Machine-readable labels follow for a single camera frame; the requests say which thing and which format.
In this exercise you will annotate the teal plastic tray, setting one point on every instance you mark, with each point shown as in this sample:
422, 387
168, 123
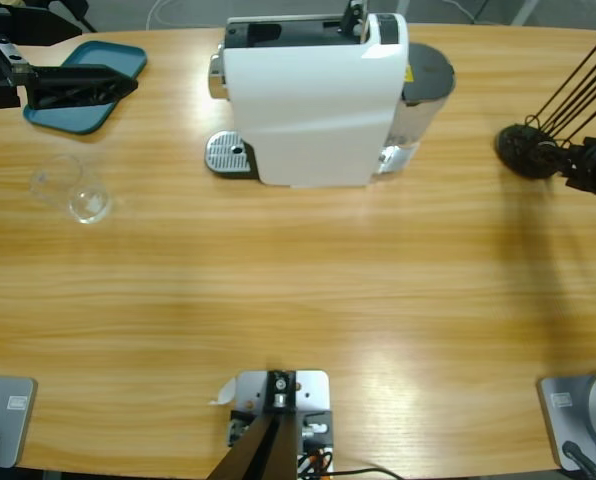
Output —
73, 120

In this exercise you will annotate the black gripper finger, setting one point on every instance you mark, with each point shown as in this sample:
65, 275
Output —
563, 165
78, 87
570, 146
28, 25

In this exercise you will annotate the grey metal leg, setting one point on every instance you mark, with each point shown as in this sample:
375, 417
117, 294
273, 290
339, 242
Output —
525, 12

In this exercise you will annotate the black camera post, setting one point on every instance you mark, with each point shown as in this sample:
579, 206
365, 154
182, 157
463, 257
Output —
258, 455

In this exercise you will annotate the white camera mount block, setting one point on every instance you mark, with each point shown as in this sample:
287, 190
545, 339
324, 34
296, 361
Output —
310, 390

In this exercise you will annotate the white capsule coffee machine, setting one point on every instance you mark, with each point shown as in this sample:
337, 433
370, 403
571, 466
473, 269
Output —
308, 110

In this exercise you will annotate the white paper tag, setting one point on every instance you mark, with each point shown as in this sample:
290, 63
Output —
224, 392

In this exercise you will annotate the black capsule holder with rods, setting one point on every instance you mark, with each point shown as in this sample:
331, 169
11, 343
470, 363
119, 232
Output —
513, 145

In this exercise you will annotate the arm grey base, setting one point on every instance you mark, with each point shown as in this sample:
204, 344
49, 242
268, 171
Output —
573, 415
8, 420

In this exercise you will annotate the clear glass cup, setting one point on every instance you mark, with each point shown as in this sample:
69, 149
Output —
73, 190

